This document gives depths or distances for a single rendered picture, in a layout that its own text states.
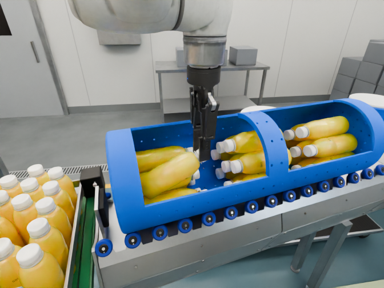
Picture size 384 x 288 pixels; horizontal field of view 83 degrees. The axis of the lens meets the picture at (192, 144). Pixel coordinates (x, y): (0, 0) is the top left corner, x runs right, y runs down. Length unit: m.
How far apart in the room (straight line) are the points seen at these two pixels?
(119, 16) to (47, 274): 0.50
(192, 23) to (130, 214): 0.42
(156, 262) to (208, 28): 0.62
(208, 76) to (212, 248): 0.53
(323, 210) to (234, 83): 3.52
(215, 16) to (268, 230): 0.67
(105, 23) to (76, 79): 3.86
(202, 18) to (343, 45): 4.80
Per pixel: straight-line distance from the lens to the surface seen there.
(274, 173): 0.65
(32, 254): 0.57
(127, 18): 0.38
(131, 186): 0.52
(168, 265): 0.75
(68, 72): 4.25
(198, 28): 0.45
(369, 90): 4.24
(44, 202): 0.67
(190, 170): 0.57
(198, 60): 0.46
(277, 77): 4.58
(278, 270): 1.82
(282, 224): 0.88
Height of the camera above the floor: 1.49
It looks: 30 degrees down
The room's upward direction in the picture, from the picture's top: straight up
